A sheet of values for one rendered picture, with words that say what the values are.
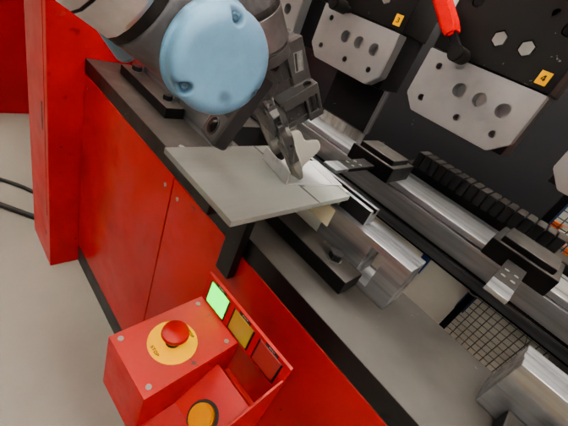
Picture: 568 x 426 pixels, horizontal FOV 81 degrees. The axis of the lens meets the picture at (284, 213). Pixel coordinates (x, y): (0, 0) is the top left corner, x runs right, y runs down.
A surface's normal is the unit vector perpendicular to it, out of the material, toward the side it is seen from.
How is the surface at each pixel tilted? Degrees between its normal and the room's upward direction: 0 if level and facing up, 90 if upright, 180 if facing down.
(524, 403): 90
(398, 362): 0
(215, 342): 0
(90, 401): 0
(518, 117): 90
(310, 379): 90
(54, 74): 90
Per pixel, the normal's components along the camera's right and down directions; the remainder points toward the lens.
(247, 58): 0.54, 0.62
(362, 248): -0.69, 0.15
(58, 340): 0.35, -0.78
